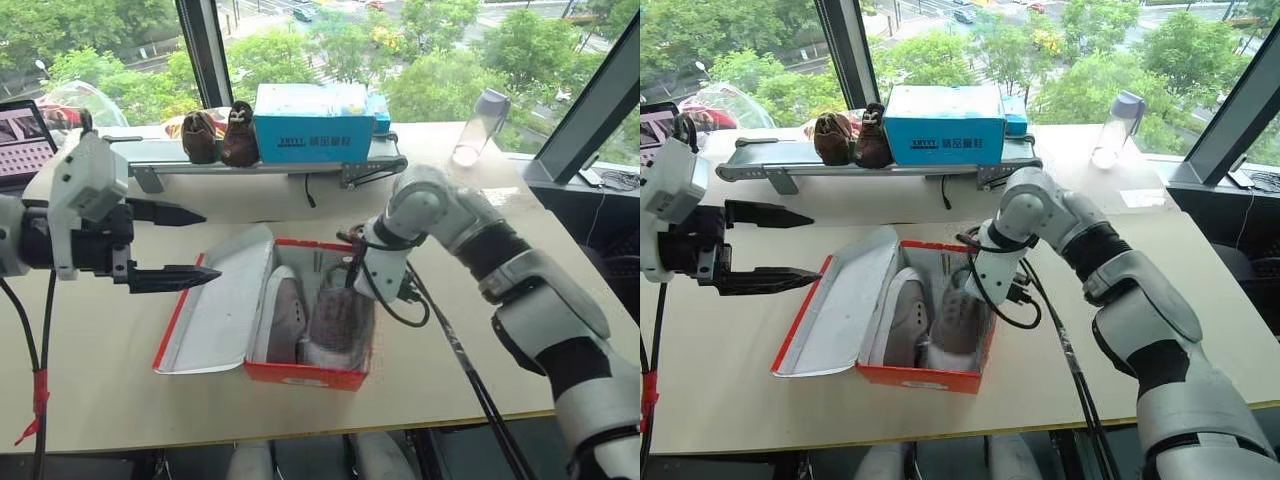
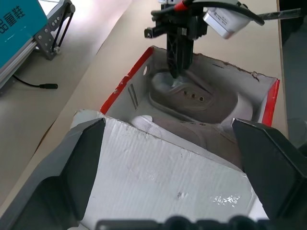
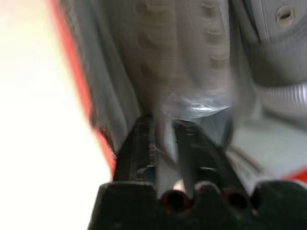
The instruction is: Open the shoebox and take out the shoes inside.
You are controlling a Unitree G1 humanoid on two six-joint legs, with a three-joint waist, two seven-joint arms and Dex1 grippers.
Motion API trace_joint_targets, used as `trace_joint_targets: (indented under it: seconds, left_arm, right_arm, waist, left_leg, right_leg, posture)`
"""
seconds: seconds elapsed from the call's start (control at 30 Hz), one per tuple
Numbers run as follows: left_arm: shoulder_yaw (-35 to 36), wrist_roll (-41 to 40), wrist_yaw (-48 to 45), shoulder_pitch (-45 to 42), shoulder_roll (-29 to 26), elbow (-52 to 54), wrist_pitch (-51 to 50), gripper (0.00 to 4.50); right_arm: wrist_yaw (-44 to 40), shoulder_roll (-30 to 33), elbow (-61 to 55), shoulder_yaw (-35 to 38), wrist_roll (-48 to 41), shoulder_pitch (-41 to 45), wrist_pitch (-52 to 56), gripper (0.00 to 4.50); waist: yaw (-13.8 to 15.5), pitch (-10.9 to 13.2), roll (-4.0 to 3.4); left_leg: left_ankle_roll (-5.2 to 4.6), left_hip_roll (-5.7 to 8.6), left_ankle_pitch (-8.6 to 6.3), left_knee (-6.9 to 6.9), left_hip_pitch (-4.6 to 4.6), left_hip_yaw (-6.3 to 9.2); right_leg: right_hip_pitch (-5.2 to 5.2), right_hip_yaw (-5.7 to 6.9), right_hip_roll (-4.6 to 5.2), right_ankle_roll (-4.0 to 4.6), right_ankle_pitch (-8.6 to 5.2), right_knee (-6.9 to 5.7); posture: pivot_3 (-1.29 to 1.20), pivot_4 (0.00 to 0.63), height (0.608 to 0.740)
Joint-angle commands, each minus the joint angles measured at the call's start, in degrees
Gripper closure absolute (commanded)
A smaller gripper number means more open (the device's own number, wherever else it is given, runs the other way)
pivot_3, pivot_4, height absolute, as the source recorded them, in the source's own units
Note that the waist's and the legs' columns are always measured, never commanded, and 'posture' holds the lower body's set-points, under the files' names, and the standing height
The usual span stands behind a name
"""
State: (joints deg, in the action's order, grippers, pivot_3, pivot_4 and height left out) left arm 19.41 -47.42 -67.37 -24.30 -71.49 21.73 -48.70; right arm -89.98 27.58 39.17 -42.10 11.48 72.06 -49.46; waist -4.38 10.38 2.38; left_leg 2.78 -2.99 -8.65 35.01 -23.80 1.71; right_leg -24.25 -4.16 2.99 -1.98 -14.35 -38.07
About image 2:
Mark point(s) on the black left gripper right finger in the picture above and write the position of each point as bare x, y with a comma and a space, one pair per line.
271, 163

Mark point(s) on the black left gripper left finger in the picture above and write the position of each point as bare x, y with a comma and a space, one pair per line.
60, 172

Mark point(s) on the teal printed sign board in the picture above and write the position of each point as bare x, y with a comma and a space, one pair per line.
16, 31

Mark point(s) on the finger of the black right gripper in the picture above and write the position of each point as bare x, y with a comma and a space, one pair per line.
173, 55
185, 54

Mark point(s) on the grey suede shoe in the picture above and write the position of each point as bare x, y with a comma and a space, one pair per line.
206, 141
204, 103

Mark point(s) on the grey aluminium frame stand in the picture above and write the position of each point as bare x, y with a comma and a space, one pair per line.
48, 31

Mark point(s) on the red and white cardboard shoebox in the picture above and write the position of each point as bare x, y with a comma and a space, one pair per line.
153, 172

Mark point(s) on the clear plastic shoe stuffing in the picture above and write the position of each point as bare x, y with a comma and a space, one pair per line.
165, 80

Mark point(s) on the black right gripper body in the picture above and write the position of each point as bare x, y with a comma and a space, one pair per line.
177, 21

